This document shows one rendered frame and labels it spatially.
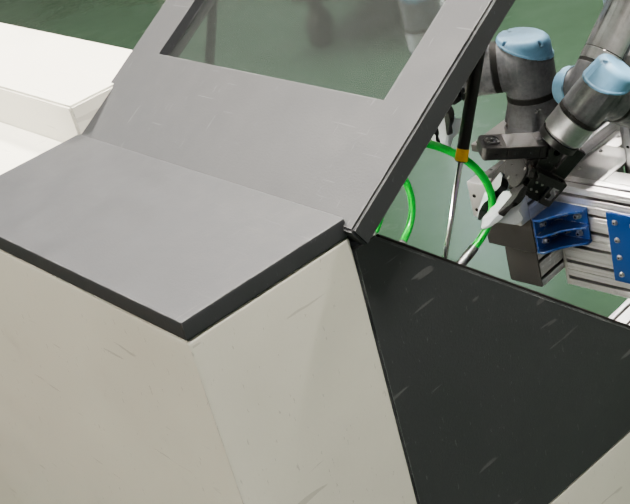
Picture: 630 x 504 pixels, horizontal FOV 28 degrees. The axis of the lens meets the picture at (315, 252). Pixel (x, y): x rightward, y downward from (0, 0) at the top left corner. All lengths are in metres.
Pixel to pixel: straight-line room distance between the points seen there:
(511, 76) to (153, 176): 1.07
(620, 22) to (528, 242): 0.74
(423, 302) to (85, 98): 0.75
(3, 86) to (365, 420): 1.02
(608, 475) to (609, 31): 0.78
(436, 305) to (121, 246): 0.46
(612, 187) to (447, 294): 1.00
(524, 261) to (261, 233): 1.28
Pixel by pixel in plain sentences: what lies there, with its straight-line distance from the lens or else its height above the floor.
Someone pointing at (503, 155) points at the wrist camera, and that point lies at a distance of 2.12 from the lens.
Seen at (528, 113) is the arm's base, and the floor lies 1.11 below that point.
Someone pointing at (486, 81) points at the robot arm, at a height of 1.19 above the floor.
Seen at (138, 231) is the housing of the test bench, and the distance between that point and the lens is 1.80.
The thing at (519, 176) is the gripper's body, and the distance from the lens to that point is 2.15.
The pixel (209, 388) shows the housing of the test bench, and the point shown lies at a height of 1.39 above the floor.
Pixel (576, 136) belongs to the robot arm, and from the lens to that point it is 2.11.
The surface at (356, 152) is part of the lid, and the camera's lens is 1.74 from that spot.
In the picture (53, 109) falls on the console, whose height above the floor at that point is 1.54.
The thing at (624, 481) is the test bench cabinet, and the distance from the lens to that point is 2.38.
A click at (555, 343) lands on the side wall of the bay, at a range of 2.08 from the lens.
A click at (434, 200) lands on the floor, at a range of 4.94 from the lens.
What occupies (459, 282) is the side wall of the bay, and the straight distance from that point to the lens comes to 1.86.
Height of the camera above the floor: 2.26
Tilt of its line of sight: 28 degrees down
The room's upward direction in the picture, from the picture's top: 15 degrees counter-clockwise
